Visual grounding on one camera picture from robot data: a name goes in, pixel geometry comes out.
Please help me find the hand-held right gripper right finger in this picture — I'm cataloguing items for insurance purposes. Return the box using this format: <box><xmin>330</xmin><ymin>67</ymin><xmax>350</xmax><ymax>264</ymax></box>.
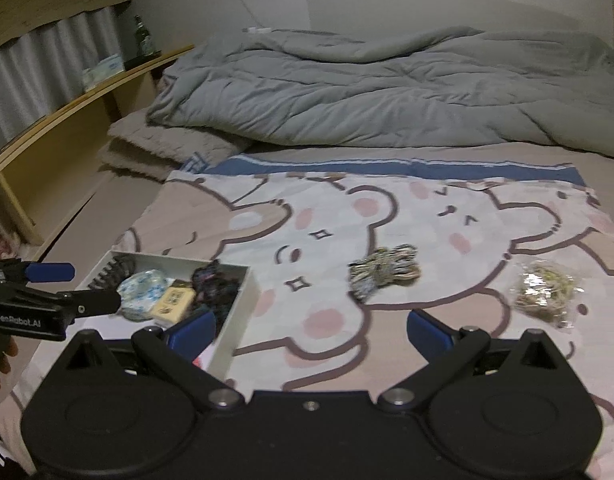
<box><xmin>376</xmin><ymin>308</ymin><xmax>568</xmax><ymax>408</ymax></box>

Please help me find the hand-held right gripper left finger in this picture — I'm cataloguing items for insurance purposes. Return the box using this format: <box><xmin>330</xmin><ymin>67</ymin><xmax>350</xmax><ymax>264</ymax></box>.
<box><xmin>57</xmin><ymin>306</ymin><xmax>247</xmax><ymax>408</ymax></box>

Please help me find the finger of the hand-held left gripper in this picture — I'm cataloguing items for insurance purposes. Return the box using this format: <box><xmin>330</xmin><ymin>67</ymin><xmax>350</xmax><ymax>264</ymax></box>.
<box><xmin>61</xmin><ymin>289</ymin><xmax>124</xmax><ymax>318</ymax></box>
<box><xmin>4</xmin><ymin>260</ymin><xmax>76</xmax><ymax>286</ymax></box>

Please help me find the black spiral hair tie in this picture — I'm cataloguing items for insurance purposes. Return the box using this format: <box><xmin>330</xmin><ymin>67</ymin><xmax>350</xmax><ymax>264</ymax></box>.
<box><xmin>90</xmin><ymin>255</ymin><xmax>138</xmax><ymax>292</ymax></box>

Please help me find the white cardboard box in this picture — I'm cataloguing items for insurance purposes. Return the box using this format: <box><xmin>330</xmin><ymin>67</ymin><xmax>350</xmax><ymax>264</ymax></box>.
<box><xmin>74</xmin><ymin>250</ymin><xmax>263</xmax><ymax>382</ymax></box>

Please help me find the blue floral scrunchie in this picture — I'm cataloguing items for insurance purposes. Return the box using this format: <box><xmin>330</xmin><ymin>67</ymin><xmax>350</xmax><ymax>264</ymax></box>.
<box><xmin>116</xmin><ymin>268</ymin><xmax>169</xmax><ymax>322</ymax></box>

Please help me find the dark patterned scrunchie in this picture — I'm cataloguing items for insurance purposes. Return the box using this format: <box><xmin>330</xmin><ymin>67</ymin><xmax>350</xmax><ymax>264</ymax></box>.
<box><xmin>189</xmin><ymin>259</ymin><xmax>244</xmax><ymax>337</ymax></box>

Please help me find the yellow flat packet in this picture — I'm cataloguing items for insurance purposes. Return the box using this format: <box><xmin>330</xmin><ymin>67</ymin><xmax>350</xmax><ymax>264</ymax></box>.
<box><xmin>151</xmin><ymin>285</ymin><xmax>197</xmax><ymax>325</ymax></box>

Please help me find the beige bed sheet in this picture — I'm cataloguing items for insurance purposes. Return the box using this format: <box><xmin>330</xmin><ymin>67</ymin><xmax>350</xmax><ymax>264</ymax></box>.
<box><xmin>34</xmin><ymin>137</ymin><xmax>614</xmax><ymax>271</ymax></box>

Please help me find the clear bag of rubber bands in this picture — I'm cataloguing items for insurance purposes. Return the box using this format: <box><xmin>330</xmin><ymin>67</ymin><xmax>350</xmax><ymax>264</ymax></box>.
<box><xmin>507</xmin><ymin>259</ymin><xmax>588</xmax><ymax>332</ymax></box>

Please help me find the wooden bedside shelf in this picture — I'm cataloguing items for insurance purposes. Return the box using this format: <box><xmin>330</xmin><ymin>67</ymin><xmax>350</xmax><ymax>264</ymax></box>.
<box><xmin>0</xmin><ymin>44</ymin><xmax>196</xmax><ymax>264</ymax></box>

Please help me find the bear printed blanket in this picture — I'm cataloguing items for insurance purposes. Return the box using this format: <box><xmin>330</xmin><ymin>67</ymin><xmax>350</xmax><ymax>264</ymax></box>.
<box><xmin>0</xmin><ymin>157</ymin><xmax>614</xmax><ymax>461</ymax></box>

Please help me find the beige fluffy blanket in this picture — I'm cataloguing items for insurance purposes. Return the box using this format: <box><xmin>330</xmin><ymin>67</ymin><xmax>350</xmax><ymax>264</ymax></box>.
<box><xmin>98</xmin><ymin>109</ymin><xmax>254</xmax><ymax>184</ymax></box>

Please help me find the grey curtain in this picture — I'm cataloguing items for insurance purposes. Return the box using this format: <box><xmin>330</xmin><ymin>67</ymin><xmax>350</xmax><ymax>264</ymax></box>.
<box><xmin>0</xmin><ymin>6</ymin><xmax>124</xmax><ymax>162</ymax></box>

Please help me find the blue tissue box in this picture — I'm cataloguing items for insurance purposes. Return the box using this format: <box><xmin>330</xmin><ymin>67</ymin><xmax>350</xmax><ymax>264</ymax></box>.
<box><xmin>81</xmin><ymin>52</ymin><xmax>126</xmax><ymax>92</ymax></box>

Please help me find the grey duvet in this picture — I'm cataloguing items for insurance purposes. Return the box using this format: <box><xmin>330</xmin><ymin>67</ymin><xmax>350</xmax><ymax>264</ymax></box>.
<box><xmin>146</xmin><ymin>25</ymin><xmax>614</xmax><ymax>162</ymax></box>

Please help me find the dark green bottle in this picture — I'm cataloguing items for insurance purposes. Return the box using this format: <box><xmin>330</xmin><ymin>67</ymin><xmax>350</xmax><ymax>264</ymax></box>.
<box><xmin>132</xmin><ymin>14</ymin><xmax>156</xmax><ymax>59</ymax></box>

